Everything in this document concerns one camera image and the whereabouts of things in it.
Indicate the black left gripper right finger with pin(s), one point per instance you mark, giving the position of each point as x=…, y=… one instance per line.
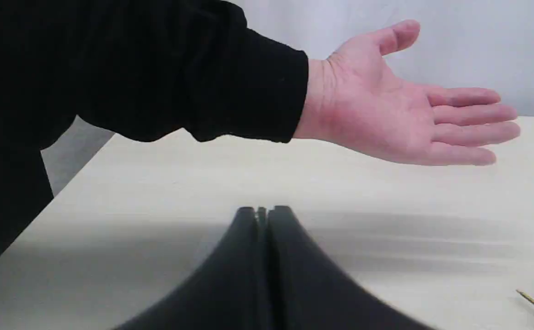
x=310, y=292

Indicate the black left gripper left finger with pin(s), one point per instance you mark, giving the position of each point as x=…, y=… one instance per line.
x=227, y=292

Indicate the black sleeved forearm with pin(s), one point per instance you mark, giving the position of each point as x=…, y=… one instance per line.
x=139, y=68

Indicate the open human hand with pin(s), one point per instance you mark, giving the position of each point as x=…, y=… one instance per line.
x=354, y=100

